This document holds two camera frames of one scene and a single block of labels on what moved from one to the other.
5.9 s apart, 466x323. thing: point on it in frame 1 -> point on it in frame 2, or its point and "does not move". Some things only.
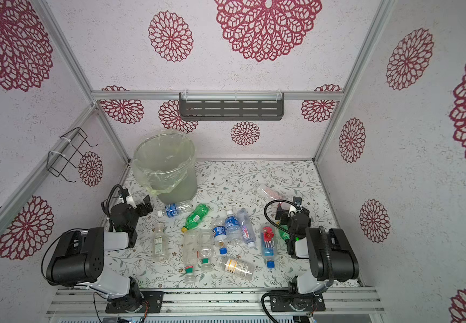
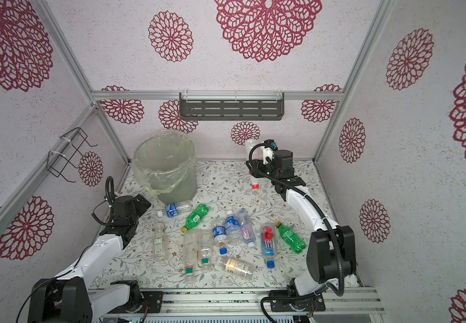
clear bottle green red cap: x=190 y=252 does not move
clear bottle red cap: x=269 y=192 -> x=256 y=154
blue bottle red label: x=269 y=244 does not move
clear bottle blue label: x=174 y=209 does not move
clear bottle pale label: x=159 y=243 does not move
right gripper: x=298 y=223 -> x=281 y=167
